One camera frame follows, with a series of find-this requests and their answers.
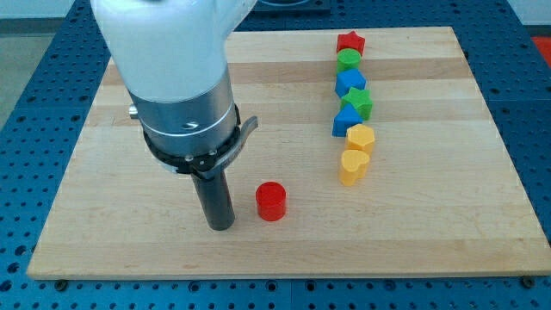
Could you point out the black tool clamp with lever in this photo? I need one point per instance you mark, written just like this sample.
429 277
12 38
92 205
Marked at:
211 164

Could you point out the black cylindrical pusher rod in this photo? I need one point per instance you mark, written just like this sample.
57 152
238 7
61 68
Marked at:
215 200

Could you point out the red cylinder block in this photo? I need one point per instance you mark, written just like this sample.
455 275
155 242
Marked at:
271 200

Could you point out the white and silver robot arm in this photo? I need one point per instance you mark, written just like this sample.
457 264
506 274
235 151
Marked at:
171 55

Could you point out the yellow heart block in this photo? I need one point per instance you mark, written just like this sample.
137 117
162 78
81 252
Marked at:
353 166

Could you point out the blue triangle block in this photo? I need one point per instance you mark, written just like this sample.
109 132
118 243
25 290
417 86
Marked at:
345 118

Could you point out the yellow pentagon block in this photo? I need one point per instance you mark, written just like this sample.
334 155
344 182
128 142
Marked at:
360 138

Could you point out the green star block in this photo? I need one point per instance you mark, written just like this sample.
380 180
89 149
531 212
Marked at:
360 100

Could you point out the blue cube block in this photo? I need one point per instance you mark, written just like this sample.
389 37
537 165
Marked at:
345 80

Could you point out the green cylinder block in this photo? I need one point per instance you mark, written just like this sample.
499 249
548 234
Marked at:
347 59

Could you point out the red star block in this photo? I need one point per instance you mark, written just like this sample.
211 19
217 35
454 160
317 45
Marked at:
351 40

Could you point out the wooden board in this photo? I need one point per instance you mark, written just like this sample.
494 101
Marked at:
440 198

